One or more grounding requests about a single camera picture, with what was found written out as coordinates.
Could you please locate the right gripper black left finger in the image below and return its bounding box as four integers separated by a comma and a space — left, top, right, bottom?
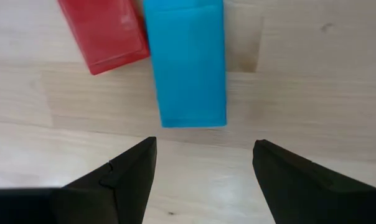
0, 136, 157, 224

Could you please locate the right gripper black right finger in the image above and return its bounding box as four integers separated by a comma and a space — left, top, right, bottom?
252, 139, 376, 224

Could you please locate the red plastic box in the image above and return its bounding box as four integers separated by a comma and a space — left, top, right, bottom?
57, 0, 151, 76

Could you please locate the cyan plastic box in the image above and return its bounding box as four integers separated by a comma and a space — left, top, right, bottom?
143, 0, 228, 129

